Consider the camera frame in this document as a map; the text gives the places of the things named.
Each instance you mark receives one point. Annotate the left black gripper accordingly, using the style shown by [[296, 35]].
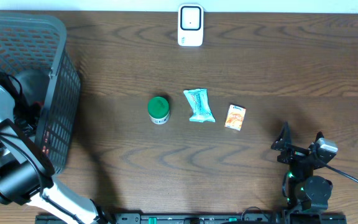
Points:
[[34, 107]]

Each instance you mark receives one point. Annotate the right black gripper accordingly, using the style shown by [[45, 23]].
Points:
[[294, 152]]

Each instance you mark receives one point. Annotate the red orange snack bag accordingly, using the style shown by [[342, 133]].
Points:
[[45, 143]]

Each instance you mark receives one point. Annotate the orange small carton box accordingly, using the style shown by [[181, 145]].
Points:
[[235, 117]]

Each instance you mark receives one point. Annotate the teal snack packet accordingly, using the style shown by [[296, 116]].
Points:
[[198, 100]]

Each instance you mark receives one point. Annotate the green lid jar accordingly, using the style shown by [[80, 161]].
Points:
[[158, 110]]

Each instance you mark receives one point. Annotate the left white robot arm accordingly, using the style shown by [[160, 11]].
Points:
[[27, 171]]

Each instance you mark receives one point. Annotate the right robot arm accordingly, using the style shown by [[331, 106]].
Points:
[[305, 192]]

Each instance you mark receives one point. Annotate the grey plastic basket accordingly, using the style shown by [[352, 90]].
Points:
[[30, 43]]

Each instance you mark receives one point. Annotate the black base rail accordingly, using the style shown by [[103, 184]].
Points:
[[253, 217]]

